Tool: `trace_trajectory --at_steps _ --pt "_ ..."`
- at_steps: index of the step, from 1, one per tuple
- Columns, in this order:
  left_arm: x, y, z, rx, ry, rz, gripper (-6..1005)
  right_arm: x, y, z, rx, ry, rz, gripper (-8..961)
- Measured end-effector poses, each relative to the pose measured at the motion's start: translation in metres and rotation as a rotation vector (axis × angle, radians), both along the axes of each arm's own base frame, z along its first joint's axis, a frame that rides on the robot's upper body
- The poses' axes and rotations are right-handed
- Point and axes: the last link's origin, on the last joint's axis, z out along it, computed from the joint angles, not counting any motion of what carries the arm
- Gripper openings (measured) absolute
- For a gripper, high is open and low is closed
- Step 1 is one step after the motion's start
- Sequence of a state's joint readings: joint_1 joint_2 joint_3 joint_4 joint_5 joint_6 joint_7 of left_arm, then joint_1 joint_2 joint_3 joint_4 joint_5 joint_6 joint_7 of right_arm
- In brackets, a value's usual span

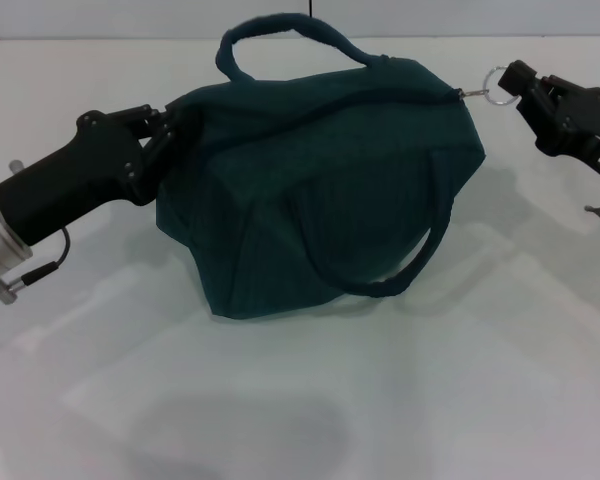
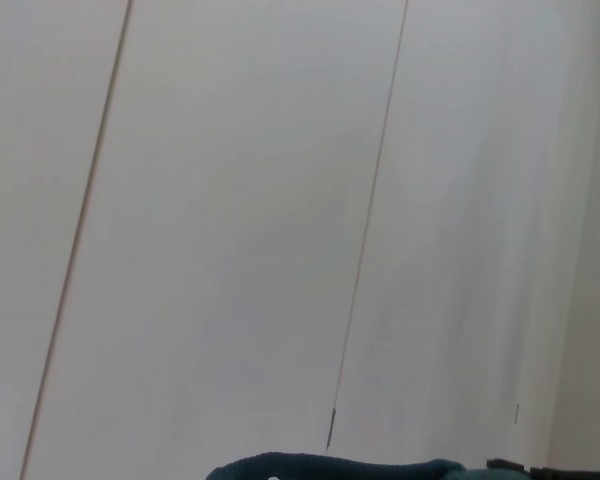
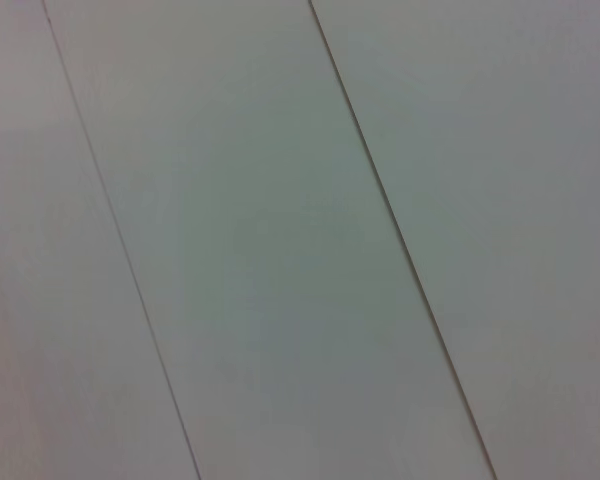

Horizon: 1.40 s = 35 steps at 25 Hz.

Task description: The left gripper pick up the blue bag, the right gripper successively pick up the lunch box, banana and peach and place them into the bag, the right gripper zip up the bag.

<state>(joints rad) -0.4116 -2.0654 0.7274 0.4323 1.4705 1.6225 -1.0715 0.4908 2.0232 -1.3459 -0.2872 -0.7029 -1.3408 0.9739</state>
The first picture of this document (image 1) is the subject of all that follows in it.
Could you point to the dark teal insulated lunch bag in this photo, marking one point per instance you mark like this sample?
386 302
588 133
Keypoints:
320 200

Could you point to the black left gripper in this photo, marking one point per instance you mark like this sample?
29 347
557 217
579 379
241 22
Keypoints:
75 175

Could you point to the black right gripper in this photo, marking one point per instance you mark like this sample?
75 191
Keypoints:
580 125

